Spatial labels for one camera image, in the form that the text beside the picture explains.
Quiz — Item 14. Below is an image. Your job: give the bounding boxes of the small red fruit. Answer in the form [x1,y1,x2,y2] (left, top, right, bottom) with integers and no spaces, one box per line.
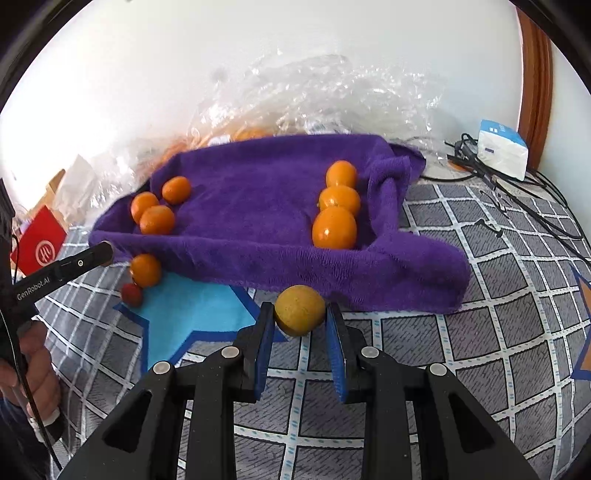
[120,283,143,308]

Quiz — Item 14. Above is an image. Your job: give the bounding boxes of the yellow-green round fruit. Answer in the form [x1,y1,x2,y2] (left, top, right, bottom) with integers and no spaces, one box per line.
[274,285,325,337]

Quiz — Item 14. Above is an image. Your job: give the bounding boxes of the small orange kumquat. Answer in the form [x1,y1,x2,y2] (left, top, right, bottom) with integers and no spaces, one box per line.
[325,160,358,189]

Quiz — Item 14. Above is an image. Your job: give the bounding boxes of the left hand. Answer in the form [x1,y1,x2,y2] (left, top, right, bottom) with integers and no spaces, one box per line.
[20,321,61,421]

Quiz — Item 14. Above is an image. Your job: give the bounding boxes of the red paper bag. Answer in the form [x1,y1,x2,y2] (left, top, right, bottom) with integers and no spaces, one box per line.
[10,206,66,276]

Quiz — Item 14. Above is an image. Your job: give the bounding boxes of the brown paper bag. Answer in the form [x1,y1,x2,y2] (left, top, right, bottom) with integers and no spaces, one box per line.
[27,169,66,218]

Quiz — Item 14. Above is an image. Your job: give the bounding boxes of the grey checkered bed cover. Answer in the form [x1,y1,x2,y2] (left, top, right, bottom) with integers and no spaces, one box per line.
[38,181,590,479]

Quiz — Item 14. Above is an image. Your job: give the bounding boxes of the white plastic bag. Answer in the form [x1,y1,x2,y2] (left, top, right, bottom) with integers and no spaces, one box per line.
[52,155,100,227]

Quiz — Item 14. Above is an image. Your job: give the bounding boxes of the purple towel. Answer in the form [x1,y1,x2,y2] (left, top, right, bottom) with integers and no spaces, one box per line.
[88,135,471,313]

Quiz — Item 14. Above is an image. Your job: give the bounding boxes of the white blue charger box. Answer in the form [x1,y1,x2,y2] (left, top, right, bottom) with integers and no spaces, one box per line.
[477,120,529,181]

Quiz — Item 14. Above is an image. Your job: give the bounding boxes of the clear plastic bag with fruit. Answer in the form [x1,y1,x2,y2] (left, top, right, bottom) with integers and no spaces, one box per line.
[129,54,443,165]

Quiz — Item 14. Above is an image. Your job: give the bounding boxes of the black cables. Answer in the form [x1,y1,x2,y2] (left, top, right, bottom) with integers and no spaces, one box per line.
[421,132,591,259]

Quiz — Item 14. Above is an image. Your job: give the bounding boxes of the brown wooden door frame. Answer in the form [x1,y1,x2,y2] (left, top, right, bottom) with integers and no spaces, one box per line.
[517,9,554,170]

